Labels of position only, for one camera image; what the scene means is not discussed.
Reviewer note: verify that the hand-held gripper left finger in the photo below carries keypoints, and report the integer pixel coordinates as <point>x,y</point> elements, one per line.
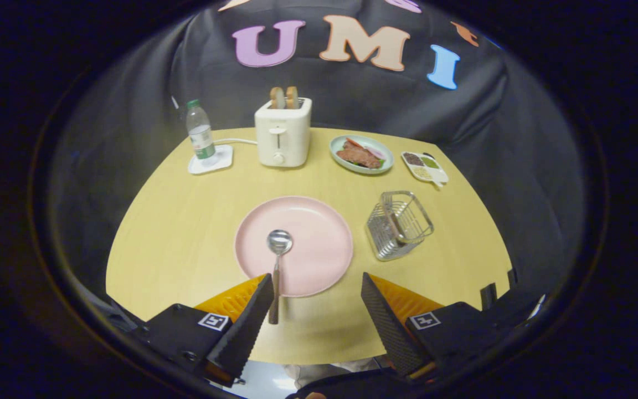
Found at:
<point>247,332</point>

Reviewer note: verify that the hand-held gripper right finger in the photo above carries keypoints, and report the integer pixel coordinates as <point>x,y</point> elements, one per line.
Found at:
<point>391,332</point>

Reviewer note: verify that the black table clamp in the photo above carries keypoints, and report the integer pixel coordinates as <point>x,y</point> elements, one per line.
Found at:
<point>488,296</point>
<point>512,277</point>

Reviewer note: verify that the pink plate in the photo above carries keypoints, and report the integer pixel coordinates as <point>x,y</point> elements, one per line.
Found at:
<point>319,249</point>

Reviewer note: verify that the white divided condiment dish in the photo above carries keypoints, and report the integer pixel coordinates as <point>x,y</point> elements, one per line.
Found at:
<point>435,174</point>

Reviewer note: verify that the pale green plate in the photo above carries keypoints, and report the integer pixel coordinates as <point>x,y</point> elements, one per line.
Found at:
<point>385,166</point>

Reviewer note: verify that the white square coaster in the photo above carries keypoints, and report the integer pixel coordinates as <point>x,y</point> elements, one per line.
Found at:
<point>222,163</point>

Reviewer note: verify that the brown meat slice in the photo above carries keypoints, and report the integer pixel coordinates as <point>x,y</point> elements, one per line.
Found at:
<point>360,158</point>

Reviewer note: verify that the pink ham slice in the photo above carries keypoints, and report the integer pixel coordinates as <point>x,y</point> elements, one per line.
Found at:
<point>377,153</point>

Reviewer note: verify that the orange carrot slice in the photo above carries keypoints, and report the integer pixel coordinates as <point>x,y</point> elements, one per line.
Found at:
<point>353,143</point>

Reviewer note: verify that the white toaster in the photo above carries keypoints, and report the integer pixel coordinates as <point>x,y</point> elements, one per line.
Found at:
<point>291,138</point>

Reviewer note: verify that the clear water bottle green cap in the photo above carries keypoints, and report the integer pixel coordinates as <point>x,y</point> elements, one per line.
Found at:
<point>201,138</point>

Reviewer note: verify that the toast slice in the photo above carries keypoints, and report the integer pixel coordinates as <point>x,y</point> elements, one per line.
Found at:
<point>292,97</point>
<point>277,98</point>

